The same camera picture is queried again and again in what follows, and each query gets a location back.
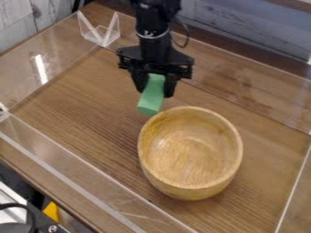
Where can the clear acrylic tray wall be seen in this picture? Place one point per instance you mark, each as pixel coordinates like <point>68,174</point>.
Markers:
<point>92,196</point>

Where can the clear acrylic corner bracket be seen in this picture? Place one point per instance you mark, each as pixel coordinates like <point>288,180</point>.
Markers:
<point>100,35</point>

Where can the green rectangular block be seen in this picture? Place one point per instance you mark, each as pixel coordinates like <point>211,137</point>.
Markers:
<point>152,95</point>

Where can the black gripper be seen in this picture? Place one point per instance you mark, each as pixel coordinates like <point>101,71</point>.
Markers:
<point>154,56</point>

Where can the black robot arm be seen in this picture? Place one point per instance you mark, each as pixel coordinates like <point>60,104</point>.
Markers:
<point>154,14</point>

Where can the yellow label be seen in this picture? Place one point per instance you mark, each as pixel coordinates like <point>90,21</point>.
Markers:
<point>50,211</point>

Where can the brown wooden bowl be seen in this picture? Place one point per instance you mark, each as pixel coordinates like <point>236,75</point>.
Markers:
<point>189,152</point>

